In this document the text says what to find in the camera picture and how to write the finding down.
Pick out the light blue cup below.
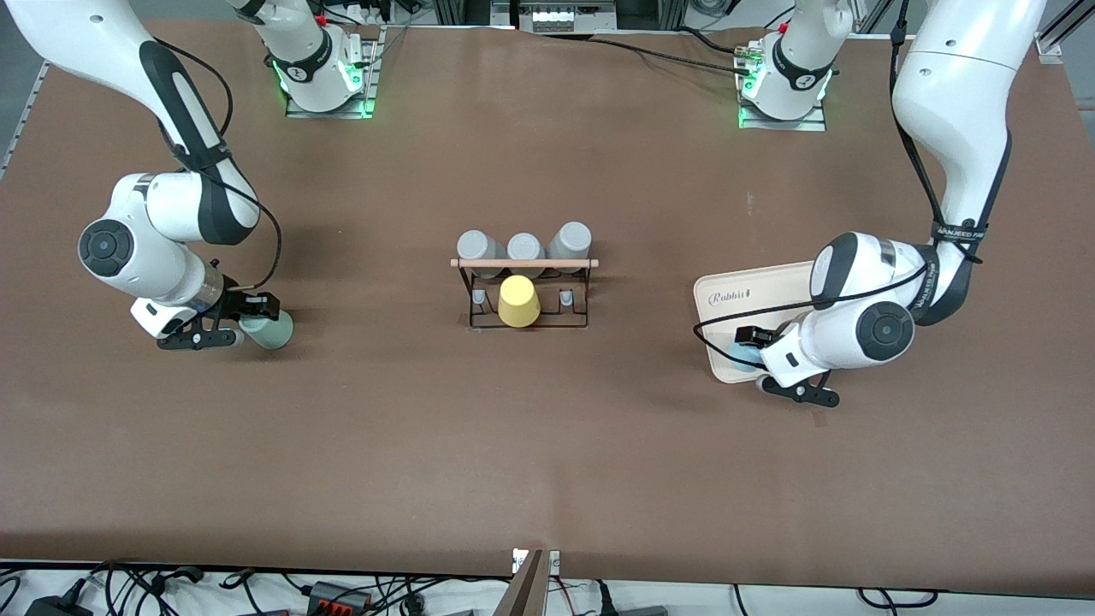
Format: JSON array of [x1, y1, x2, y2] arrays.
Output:
[[727, 339, 768, 372]]

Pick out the mint green cup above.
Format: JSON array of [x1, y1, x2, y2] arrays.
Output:
[[240, 310, 294, 351]]

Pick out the cream plastic tray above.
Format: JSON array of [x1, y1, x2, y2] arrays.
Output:
[[693, 261, 824, 384]]

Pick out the grey cup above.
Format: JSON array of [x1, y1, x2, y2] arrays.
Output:
[[546, 222, 593, 275], [457, 229, 507, 280], [506, 233, 547, 276]]

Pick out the yellow cup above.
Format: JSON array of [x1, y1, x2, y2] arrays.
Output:
[[496, 274, 541, 329]]

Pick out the grey terminal box orange connectors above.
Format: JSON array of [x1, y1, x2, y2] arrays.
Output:
[[306, 582, 373, 613]]

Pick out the white power strip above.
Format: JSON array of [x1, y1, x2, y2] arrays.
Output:
[[518, 0, 619, 33]]

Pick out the black right camera mount bracket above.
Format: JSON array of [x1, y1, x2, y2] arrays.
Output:
[[157, 318, 239, 352]]

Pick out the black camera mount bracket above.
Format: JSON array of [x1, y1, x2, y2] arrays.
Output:
[[157, 318, 239, 352], [761, 372, 840, 408]]

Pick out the black left camera mount bracket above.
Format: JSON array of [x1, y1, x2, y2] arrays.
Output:
[[761, 372, 840, 408]]

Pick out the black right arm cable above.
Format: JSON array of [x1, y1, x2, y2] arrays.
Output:
[[154, 38, 284, 288]]

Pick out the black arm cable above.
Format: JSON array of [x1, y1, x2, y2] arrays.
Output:
[[691, 0, 986, 374], [154, 38, 284, 288]]

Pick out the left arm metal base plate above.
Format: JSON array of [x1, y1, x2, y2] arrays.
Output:
[[737, 38, 828, 132]]

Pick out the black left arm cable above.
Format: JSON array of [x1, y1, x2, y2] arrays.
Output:
[[691, 0, 986, 374]]

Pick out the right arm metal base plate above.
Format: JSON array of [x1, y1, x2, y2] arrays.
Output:
[[285, 26, 379, 119]]

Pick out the black wire cup rack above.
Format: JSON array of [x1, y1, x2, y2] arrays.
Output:
[[451, 255, 600, 331]]

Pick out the aluminium frame rail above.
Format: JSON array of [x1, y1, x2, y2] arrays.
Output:
[[0, 60, 50, 181]]

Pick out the black cable loop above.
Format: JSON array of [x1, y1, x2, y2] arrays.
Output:
[[858, 588, 939, 610]]

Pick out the black cable on table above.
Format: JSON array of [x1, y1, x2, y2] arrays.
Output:
[[547, 33, 755, 78]]

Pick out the wooden camera post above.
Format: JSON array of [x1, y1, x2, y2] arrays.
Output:
[[494, 549, 548, 616]]

